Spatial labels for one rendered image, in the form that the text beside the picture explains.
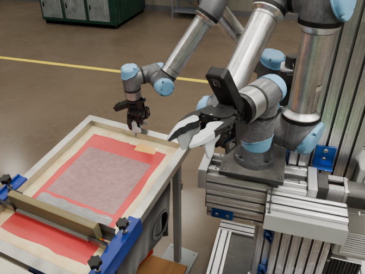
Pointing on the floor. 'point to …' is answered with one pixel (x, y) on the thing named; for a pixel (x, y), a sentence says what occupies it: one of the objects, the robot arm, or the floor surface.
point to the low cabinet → (91, 12)
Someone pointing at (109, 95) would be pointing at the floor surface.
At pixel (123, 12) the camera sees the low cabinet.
